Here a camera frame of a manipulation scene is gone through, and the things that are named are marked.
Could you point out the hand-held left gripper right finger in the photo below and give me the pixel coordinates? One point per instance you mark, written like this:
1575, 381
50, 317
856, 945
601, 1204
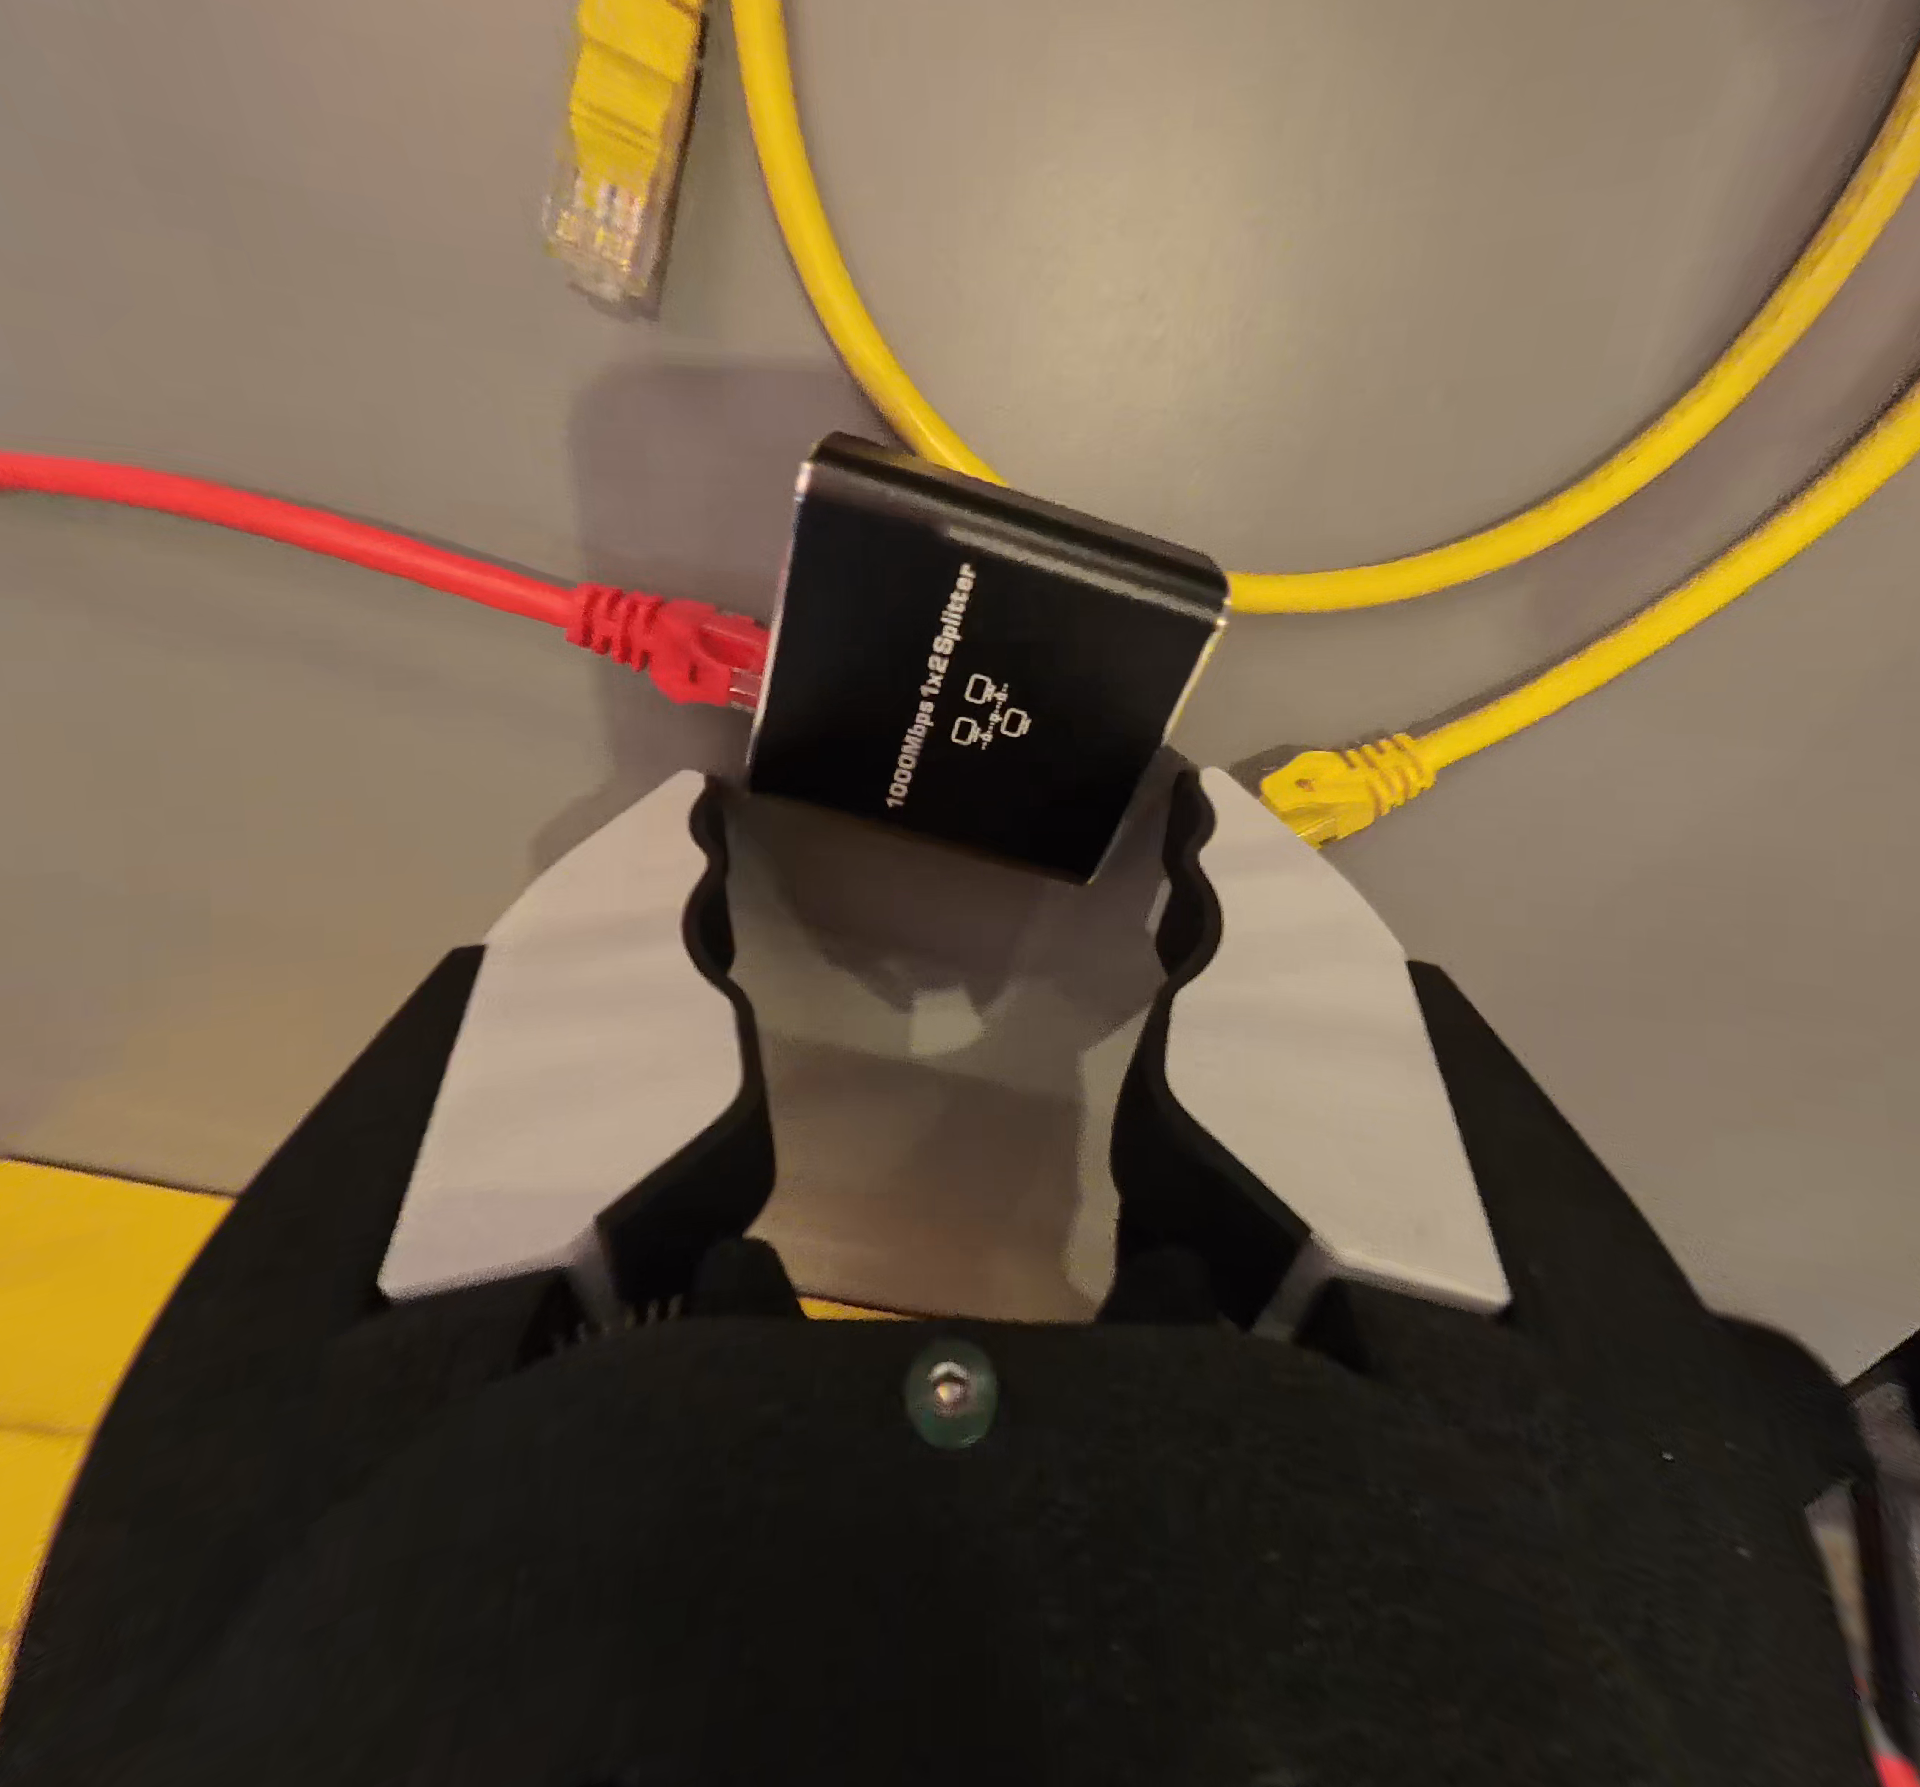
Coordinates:
1319, 1067

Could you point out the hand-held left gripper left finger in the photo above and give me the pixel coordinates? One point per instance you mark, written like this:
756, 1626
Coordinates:
584, 1067

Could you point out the black ethernet splitter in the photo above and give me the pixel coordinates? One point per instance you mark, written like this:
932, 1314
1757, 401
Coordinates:
990, 679

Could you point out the yellow plastic bin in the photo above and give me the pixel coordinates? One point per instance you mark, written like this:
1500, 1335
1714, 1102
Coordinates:
90, 1336

